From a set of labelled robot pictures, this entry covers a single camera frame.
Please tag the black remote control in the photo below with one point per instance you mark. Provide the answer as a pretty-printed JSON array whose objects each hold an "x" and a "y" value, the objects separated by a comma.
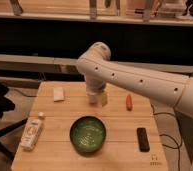
[{"x": 143, "y": 140}]

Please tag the long wall shelf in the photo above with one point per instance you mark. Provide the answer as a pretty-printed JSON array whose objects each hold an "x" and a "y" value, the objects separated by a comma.
[{"x": 68, "y": 65}]

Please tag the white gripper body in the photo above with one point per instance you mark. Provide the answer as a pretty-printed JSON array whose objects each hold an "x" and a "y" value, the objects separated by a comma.
[{"x": 94, "y": 87}]

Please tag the green bowl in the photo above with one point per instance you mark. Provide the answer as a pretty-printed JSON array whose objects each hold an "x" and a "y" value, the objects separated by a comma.
[{"x": 87, "y": 134}]

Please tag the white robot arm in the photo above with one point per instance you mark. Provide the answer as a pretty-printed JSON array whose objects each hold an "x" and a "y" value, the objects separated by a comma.
[{"x": 174, "y": 90}]

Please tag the white sponge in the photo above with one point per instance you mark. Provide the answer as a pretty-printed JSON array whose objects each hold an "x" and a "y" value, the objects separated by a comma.
[{"x": 58, "y": 94}]

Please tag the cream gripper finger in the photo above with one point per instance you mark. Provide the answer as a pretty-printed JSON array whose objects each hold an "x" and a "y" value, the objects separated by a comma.
[
  {"x": 93, "y": 99},
  {"x": 103, "y": 98}
]

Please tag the white milk carton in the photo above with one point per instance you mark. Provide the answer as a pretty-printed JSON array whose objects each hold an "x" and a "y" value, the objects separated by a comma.
[{"x": 32, "y": 132}]

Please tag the orange carrot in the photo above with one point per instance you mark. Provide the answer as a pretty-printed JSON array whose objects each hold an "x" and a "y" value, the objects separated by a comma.
[{"x": 129, "y": 105}]

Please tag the wooden table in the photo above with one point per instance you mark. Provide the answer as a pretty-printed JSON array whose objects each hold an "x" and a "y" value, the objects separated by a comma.
[{"x": 120, "y": 152}]

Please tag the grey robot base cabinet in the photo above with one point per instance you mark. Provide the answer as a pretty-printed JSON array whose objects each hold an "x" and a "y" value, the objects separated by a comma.
[{"x": 191, "y": 140}]

